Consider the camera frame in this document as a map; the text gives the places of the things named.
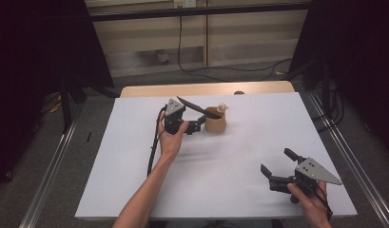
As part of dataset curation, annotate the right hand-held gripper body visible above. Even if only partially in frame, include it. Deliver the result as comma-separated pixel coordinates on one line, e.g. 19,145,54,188
268,157,343,204

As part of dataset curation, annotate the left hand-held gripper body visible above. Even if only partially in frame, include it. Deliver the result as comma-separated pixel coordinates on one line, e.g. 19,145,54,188
163,97,200,136

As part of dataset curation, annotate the tan cup with figurine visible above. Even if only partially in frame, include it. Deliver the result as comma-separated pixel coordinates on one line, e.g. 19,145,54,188
203,103,230,135

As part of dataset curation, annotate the black kitchen knife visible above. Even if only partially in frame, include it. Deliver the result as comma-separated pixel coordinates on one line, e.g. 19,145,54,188
176,95,224,121

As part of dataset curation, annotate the person's left hand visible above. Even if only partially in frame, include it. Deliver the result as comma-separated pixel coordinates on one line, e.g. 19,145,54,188
156,110,191,162

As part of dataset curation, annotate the person's right hand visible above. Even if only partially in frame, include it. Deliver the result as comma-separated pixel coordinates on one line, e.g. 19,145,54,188
286,181,334,228

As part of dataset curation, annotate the white table board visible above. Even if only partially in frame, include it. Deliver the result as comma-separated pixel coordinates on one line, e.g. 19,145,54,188
74,91,359,220

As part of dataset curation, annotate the wooden table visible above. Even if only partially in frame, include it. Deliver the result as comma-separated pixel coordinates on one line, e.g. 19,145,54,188
119,80,296,99

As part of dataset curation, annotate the black horizontal bar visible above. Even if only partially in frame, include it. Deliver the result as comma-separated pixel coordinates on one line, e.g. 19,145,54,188
88,2,312,23

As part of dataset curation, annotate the black metal stand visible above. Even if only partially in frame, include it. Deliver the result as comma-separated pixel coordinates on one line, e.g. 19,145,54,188
60,73,121,134

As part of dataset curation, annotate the black curtain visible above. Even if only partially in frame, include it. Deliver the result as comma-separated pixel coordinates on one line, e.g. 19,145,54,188
288,0,389,157
0,0,116,188

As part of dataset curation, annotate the right hand-held gripper cable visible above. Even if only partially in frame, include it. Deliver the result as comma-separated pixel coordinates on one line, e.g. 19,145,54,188
304,182,335,222

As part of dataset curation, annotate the hand-held gripper cable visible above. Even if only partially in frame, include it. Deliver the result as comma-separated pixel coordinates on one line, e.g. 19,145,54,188
146,105,168,178
304,182,335,222

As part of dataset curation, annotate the left hand-held gripper cable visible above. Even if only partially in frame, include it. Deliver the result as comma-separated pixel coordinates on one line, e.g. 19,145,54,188
146,105,168,178

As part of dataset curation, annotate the aluminium floor rail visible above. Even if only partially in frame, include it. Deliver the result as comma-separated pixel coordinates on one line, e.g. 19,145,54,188
307,90,389,228
18,116,80,228

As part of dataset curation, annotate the grey round wall object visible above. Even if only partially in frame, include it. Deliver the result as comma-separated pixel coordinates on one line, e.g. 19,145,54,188
155,48,171,64

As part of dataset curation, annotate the bundle of black floor cables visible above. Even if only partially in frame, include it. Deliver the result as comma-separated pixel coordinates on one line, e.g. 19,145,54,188
311,79,346,133

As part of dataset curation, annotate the black wall cable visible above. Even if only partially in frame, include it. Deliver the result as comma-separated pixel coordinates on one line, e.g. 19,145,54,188
176,13,293,83

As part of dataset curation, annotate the white wall socket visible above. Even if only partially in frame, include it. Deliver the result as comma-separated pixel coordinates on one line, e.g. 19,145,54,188
173,0,197,9

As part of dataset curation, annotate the yellow floor cable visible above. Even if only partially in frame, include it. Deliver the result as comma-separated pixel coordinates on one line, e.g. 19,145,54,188
42,94,63,115

